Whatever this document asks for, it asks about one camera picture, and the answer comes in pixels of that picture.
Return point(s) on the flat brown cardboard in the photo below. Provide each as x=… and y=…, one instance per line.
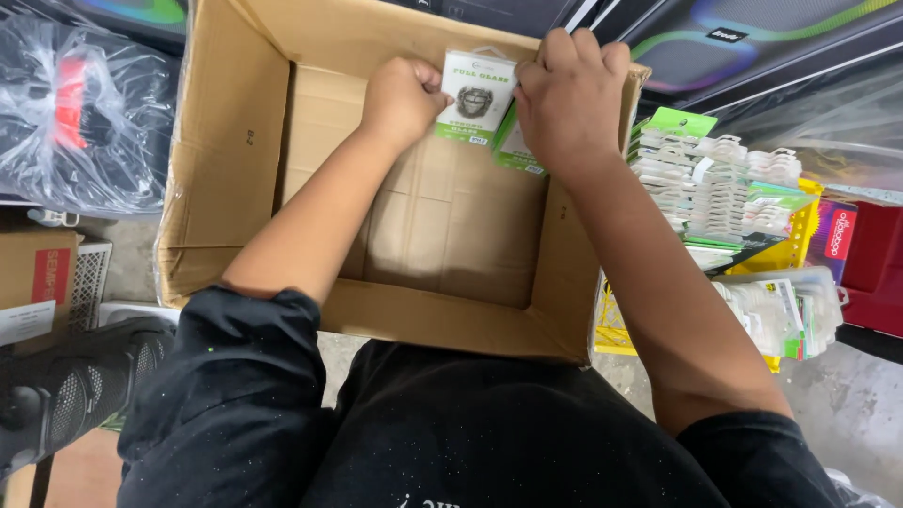
x=77, y=473

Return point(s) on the person's left hand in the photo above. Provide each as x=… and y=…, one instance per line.
x=398, y=99

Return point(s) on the purple printed box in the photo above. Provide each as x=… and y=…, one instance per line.
x=832, y=236

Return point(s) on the black speaker carton, neon print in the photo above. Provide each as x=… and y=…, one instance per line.
x=762, y=42

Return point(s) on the black mesh speaker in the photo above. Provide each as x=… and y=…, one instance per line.
x=77, y=388

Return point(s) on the person's right hand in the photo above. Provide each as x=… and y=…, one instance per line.
x=571, y=106

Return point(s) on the white plastic mesh basket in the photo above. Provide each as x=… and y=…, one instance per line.
x=90, y=282

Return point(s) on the green edged screen protector packet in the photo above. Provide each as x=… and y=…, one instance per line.
x=511, y=149

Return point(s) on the clear plastic sheet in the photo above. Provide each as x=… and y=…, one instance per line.
x=832, y=127

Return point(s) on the white green screen protector packet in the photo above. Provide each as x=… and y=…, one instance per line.
x=478, y=99

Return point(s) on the red box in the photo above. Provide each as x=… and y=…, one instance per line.
x=875, y=268

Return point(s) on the yellow plastic crate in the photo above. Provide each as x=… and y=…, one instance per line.
x=801, y=243

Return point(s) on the plastic-wrapped black red appliance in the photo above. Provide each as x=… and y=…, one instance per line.
x=77, y=120

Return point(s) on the stack of white hanger packets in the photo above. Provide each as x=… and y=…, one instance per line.
x=705, y=183

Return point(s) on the person's left fingers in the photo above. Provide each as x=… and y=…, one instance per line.
x=429, y=83

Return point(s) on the large open cardboard box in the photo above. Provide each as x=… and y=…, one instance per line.
x=233, y=176

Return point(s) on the clear bag of packets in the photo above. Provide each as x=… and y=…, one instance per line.
x=783, y=310

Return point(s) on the person's black shirt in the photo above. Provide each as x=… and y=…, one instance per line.
x=458, y=437

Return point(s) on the small red-label cardboard box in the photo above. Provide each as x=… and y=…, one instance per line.
x=32, y=282

